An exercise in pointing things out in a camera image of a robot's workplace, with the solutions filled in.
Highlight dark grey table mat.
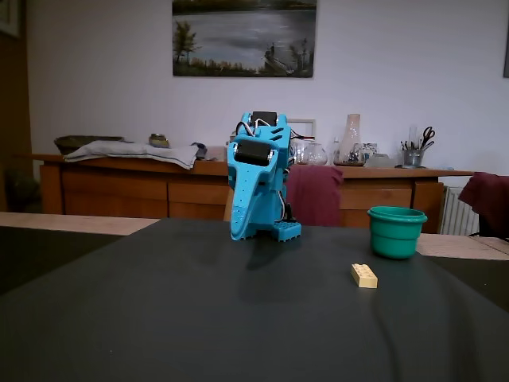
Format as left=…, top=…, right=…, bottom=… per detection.
left=0, top=216, right=509, bottom=382

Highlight glass carafe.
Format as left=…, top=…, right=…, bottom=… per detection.
left=332, top=113, right=367, bottom=168

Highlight folded grey towel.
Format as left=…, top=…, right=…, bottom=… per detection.
left=63, top=139, right=208, bottom=171

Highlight wooden sideboard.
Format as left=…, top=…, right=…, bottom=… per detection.
left=33, top=153, right=475, bottom=234

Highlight maroon cloth on chair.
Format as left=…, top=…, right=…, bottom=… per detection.
left=286, top=164, right=344, bottom=228

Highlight black handled scissors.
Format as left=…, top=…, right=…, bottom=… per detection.
left=418, top=126, right=437, bottom=152

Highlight metal pencil cup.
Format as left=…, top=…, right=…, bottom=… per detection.
left=402, top=148, right=426, bottom=169

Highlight white radiator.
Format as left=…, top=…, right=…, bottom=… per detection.
left=438, top=185, right=483, bottom=237

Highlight dark shallow bowl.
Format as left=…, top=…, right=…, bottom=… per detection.
left=53, top=134, right=126, bottom=156

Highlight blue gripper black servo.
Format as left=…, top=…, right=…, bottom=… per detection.
left=226, top=134, right=290, bottom=242

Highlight lake landscape painting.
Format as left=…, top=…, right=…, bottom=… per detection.
left=172, top=0, right=319, bottom=79

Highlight round clear glass jar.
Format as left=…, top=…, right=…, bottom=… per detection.
left=303, top=142, right=328, bottom=166

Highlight white red wrist servo cable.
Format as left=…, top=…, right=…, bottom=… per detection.
left=235, top=119, right=272, bottom=138

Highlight green plastic cup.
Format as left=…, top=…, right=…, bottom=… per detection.
left=367, top=205, right=429, bottom=261

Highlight white picture frame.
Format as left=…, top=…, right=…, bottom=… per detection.
left=286, top=117, right=317, bottom=144

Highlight cream lego brick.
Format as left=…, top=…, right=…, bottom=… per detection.
left=350, top=262, right=379, bottom=290

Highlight white red shoulder servo cable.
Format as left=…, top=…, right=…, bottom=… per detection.
left=278, top=189, right=296, bottom=223

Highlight small lidded jar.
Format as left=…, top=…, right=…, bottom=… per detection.
left=148, top=132, right=171, bottom=150

